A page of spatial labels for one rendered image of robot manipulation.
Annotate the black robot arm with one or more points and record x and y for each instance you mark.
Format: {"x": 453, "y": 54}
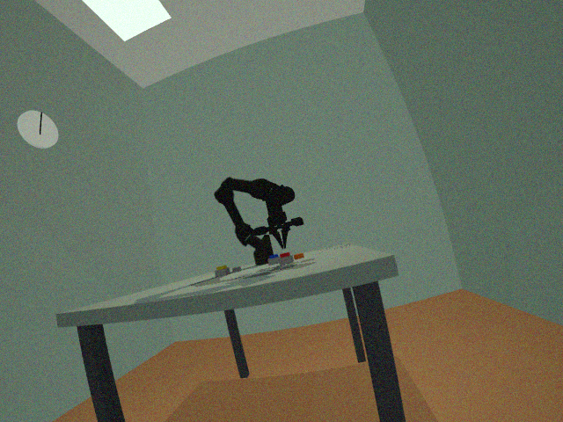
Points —
{"x": 257, "y": 188}

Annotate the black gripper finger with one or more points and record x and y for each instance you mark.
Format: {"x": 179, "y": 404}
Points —
{"x": 284, "y": 233}
{"x": 277, "y": 236}

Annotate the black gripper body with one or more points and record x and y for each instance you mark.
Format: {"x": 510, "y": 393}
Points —
{"x": 273, "y": 211}

